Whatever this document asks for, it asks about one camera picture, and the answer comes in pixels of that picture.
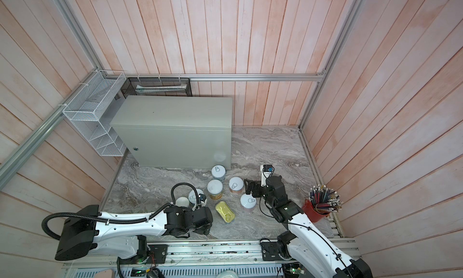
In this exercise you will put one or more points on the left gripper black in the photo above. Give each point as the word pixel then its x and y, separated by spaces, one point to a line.
pixel 204 230

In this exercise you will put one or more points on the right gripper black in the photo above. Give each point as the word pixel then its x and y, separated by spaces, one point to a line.
pixel 257 187

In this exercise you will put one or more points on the orange labelled can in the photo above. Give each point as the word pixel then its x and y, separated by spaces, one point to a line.
pixel 236 185

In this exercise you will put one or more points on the pink labelled can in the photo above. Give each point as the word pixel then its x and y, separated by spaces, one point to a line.
pixel 248 202

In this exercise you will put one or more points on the gold rectangular sardine tin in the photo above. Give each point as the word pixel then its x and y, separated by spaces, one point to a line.
pixel 225 212

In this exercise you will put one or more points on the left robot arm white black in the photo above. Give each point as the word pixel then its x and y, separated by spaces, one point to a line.
pixel 92 232

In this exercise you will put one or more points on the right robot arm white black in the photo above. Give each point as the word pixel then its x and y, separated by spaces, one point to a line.
pixel 302 241

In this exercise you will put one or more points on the blue labelled can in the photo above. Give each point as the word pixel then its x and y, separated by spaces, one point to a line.
pixel 201 196

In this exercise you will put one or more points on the amber jar white lid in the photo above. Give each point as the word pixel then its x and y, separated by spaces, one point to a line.
pixel 182 202

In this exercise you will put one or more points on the teal labelled can near cabinet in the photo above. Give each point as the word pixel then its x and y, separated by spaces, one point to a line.
pixel 218 172

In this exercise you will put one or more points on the yellow can plastic lid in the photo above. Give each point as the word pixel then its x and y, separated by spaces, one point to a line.
pixel 215 189

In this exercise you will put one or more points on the red pencil holder cup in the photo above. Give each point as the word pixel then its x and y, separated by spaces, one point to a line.
pixel 322 201

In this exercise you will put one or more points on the grey metal cabinet box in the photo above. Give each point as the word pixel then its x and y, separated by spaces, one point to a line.
pixel 176 132

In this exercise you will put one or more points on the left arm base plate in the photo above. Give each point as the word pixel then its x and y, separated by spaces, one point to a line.
pixel 155 254

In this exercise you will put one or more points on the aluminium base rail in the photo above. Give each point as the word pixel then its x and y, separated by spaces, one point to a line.
pixel 192 253

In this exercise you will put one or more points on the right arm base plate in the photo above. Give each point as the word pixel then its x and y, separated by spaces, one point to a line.
pixel 282 251

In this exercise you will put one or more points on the black wire mesh basket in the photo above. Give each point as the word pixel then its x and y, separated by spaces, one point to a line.
pixel 157 86

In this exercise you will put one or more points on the white wire mesh shelf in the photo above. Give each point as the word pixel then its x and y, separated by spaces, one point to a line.
pixel 92 109

